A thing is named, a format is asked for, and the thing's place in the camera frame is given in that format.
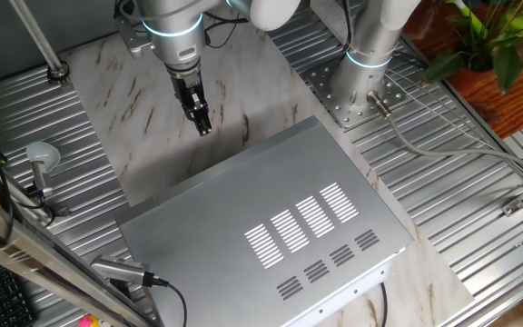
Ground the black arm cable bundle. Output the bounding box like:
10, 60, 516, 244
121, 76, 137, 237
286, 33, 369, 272
339, 0, 354, 52

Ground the silver microwave housing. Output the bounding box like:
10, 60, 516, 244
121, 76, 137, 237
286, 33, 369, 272
114, 115, 416, 327

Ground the marble pattern table mat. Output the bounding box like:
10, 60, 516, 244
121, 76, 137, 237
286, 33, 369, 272
59, 11, 476, 327

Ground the grey robot power cable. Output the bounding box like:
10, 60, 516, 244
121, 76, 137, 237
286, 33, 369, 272
364, 89, 523, 183

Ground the black finned camera cable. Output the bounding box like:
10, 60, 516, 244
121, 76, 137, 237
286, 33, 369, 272
142, 271, 189, 327

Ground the potted green plant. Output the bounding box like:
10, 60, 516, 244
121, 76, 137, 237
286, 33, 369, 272
422, 0, 523, 97

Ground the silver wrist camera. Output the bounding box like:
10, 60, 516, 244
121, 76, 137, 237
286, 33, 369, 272
114, 11, 156, 60

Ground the black microwave power cord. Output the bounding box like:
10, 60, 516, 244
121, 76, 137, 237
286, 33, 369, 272
378, 281, 390, 327

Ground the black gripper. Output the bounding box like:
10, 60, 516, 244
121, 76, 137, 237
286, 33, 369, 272
170, 72, 213, 137

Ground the aluminium frame beam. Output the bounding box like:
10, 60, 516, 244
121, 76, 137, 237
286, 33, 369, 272
0, 183, 158, 327

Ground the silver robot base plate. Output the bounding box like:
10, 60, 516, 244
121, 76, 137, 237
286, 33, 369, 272
304, 56, 409, 132

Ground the silver finned camera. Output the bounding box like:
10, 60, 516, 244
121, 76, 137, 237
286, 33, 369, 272
89, 253, 150, 288

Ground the silver pole with black base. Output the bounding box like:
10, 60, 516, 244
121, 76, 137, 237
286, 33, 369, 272
8, 0, 73, 90

